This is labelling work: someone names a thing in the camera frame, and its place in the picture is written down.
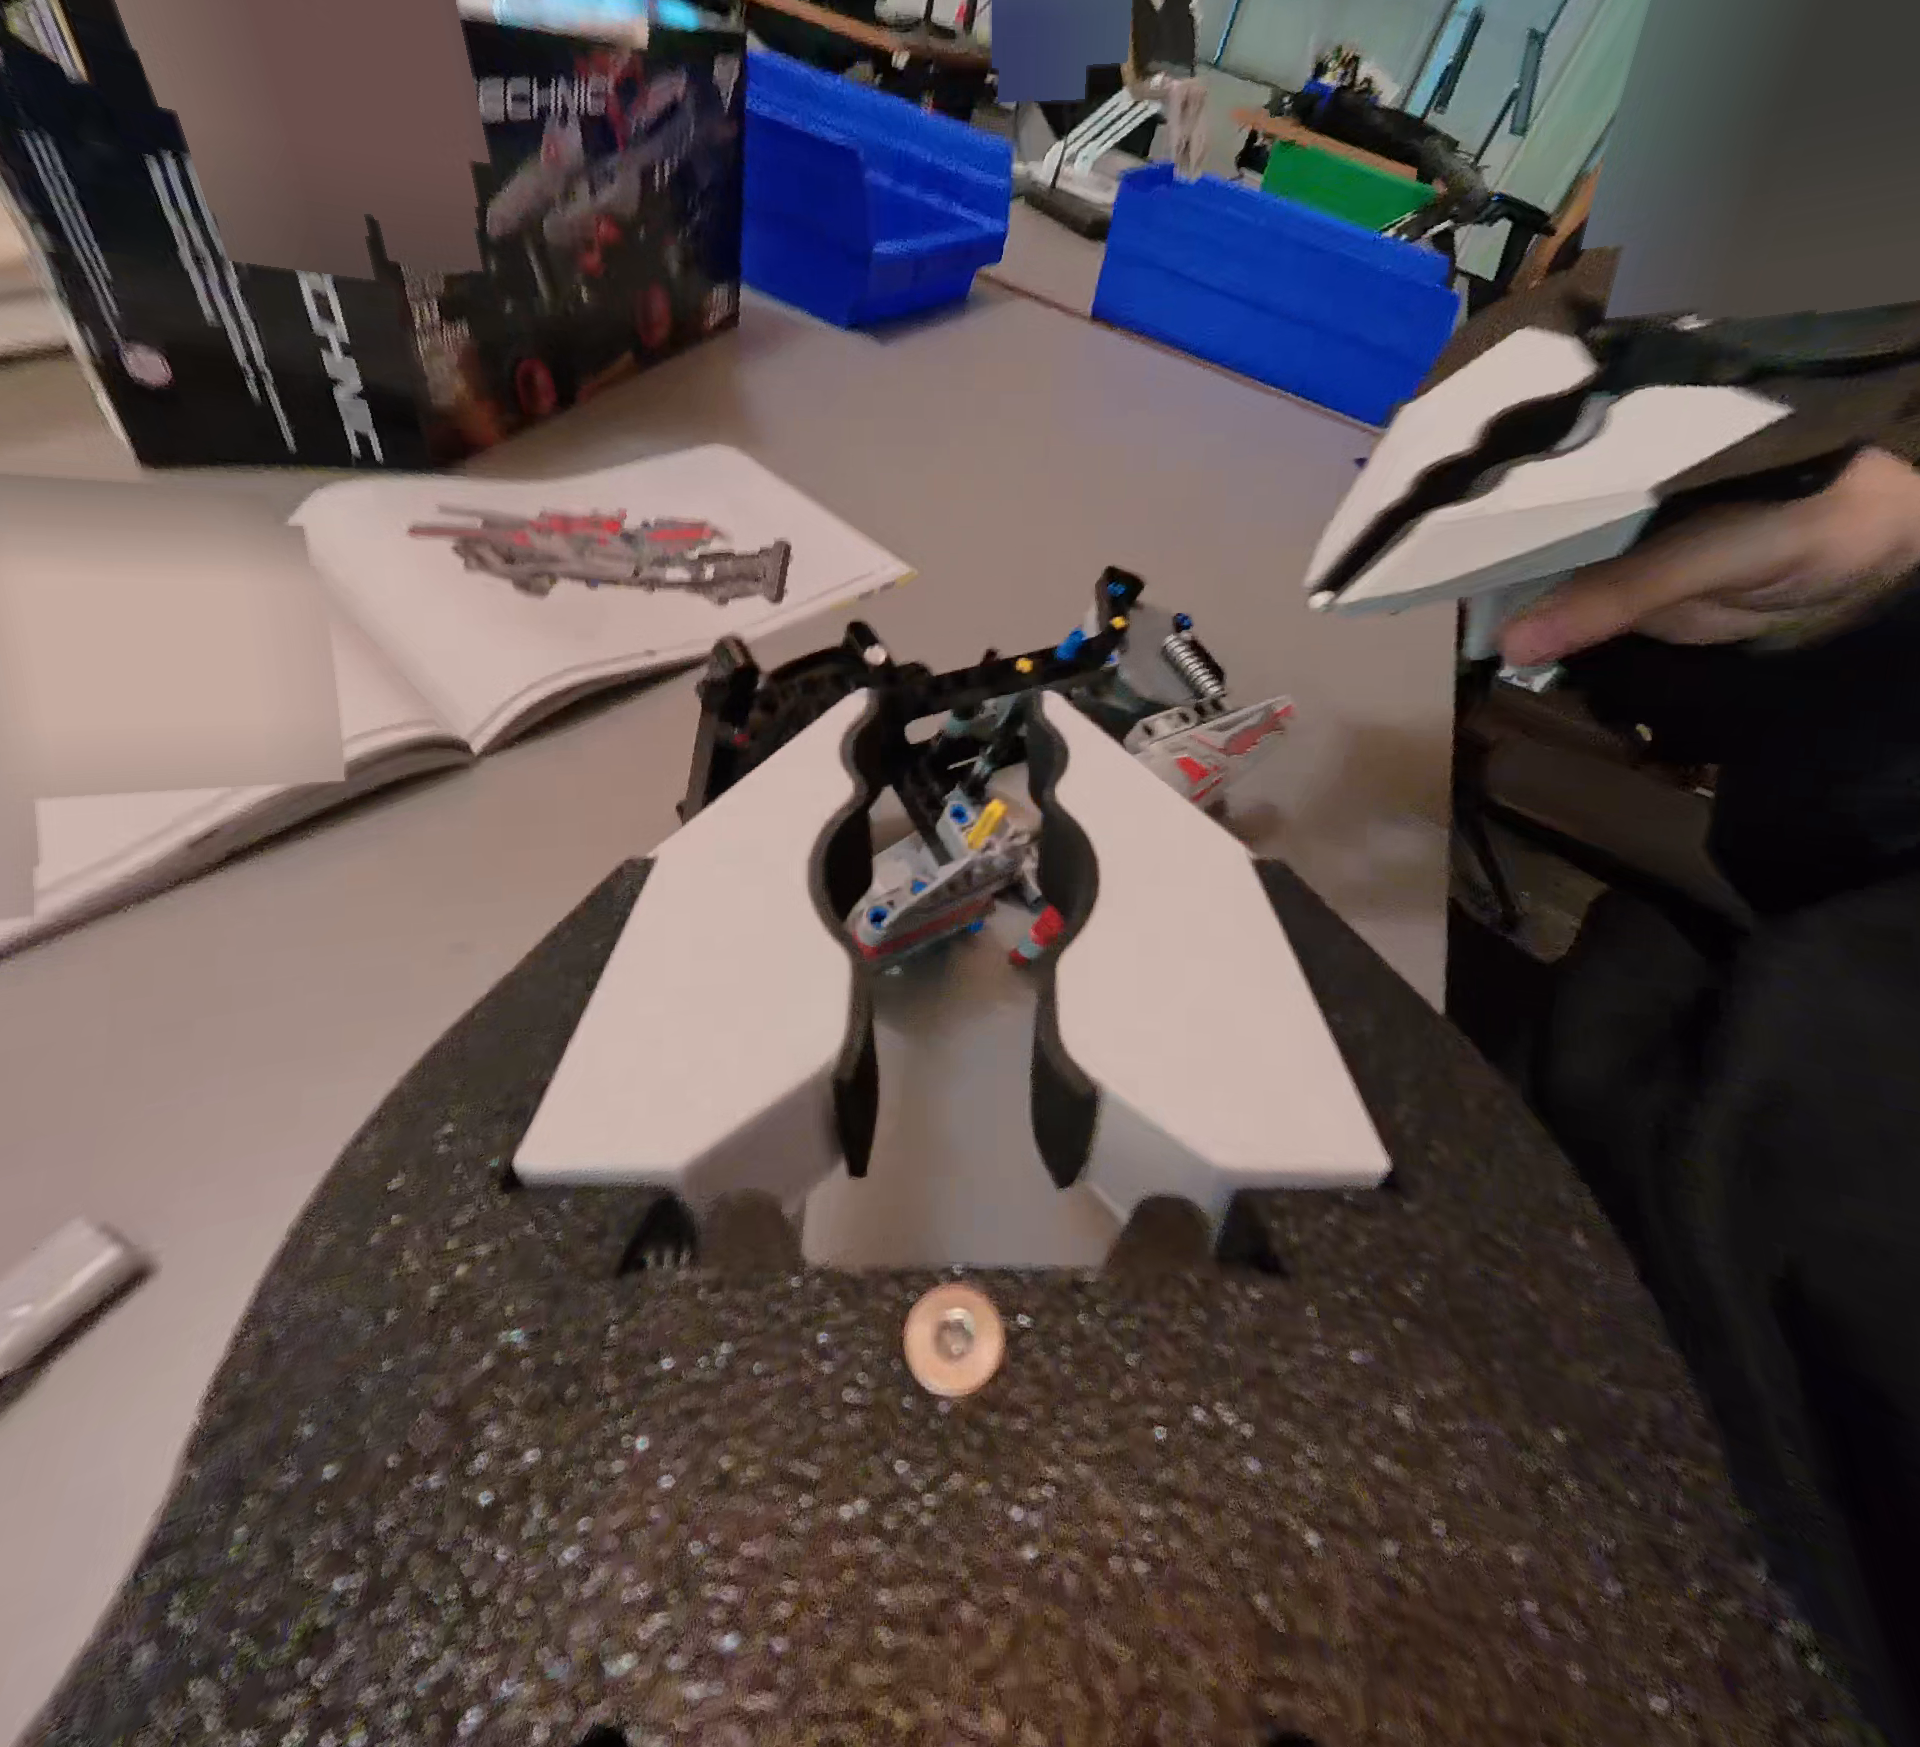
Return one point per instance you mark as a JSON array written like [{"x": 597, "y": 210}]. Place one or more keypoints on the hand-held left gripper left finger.
[{"x": 692, "y": 1029}]

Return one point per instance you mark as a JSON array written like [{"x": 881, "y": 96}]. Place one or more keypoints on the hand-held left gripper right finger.
[{"x": 1218, "y": 1029}]

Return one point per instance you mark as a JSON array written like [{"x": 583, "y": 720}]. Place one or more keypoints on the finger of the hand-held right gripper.
[
  {"x": 1576, "y": 502},
  {"x": 1439, "y": 427}
]

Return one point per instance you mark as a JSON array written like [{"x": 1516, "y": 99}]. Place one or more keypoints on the toy brick vehicle model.
[{"x": 931, "y": 690}]

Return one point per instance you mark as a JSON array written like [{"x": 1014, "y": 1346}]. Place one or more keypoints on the black jointed arm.
[{"x": 1410, "y": 136}]

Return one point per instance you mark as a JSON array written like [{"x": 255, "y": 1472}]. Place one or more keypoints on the grey desk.
[{"x": 302, "y": 1029}]

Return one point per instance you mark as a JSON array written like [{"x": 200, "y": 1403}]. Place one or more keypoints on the person's right hand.
[{"x": 1772, "y": 575}]

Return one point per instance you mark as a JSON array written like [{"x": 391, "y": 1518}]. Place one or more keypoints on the blue plastic bin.
[{"x": 1260, "y": 292}]

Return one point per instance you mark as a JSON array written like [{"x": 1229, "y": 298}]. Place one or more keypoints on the green plastic crate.
[{"x": 1353, "y": 186}]

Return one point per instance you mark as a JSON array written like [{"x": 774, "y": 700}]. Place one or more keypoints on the open instruction booklet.
[{"x": 526, "y": 668}]

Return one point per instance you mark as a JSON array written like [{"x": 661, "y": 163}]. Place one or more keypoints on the white metal stand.
[{"x": 1112, "y": 136}]

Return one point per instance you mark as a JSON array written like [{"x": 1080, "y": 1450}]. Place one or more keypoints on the blue bin with printed tag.
[{"x": 856, "y": 204}]

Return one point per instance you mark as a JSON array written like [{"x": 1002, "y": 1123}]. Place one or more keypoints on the light grey curved panel piece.
[{"x": 61, "y": 1289}]

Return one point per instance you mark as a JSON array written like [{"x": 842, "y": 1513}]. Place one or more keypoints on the dark toy box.
[{"x": 374, "y": 339}]

